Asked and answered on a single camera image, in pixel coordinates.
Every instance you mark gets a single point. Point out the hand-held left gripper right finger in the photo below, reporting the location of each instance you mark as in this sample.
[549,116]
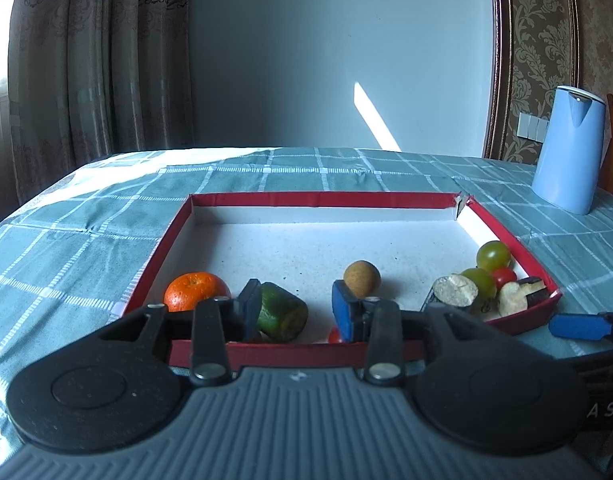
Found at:
[344,310]

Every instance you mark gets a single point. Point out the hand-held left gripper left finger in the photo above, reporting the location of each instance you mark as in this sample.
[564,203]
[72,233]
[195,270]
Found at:
[249,310]

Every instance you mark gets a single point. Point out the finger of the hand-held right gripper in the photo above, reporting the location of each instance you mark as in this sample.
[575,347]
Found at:
[581,326]

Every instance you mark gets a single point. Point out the green cucumber piece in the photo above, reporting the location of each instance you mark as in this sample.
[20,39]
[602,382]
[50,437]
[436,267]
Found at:
[284,312]

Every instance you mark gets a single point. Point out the brown longan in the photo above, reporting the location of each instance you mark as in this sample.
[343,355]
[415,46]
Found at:
[362,277]

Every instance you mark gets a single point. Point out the red cardboard box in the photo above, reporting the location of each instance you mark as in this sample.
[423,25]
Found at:
[311,240]

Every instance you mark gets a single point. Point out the red cherry tomato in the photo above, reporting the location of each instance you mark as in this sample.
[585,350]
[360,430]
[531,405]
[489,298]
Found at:
[505,276]
[335,336]

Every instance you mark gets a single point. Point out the orange tangerine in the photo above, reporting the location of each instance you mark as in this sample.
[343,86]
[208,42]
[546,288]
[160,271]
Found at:
[196,292]

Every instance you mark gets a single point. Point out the cut eggplant wedge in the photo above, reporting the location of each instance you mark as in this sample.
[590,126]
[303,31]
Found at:
[516,297]

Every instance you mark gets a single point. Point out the green grape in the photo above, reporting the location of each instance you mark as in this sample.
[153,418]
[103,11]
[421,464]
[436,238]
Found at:
[492,255]
[484,282]

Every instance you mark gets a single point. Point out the round eggplant piece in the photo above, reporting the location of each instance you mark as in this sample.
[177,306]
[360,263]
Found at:
[454,291]

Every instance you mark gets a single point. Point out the blue kettle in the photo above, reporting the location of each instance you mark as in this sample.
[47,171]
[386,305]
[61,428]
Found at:
[569,155]

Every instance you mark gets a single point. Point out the teal checked tablecloth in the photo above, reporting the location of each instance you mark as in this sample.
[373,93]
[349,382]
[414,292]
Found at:
[61,240]

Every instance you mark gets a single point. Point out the brown patterned curtain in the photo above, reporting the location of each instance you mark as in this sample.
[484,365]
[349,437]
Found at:
[96,70]

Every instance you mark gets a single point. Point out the white wall switch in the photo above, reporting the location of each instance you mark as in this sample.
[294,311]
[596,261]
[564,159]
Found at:
[534,126]

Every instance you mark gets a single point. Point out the wooden wall trim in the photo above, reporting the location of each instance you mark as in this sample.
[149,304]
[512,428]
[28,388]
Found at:
[499,60]

